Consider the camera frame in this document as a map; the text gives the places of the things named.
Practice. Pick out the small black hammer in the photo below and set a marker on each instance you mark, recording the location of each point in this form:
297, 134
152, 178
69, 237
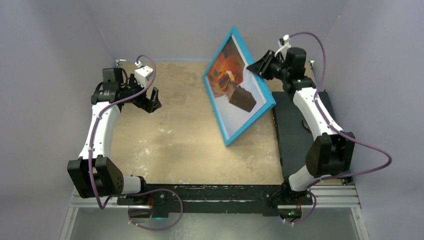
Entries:
306, 125

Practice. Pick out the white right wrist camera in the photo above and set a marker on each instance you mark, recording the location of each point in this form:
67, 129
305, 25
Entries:
284, 44

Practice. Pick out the hot air balloon photo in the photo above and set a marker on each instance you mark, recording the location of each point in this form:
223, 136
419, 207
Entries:
236, 93

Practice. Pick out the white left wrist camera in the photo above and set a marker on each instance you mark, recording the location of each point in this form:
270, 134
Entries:
144, 74

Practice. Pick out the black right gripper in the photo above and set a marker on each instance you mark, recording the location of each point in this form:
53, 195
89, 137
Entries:
261, 67

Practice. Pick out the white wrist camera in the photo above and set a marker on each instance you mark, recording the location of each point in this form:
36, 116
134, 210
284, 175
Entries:
144, 74
284, 44

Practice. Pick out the aluminium front rail frame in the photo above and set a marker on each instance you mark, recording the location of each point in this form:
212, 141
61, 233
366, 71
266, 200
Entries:
337, 216

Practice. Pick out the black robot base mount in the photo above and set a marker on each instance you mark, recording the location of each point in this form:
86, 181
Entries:
268, 200

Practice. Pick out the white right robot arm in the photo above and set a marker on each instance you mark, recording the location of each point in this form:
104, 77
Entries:
313, 105

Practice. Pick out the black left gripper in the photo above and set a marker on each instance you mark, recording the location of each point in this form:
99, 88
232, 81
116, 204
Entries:
148, 104

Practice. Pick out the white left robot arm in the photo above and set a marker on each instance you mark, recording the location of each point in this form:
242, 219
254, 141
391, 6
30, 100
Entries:
93, 173

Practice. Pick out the dark green flat box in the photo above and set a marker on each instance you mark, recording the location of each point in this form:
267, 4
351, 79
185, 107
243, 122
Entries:
296, 144

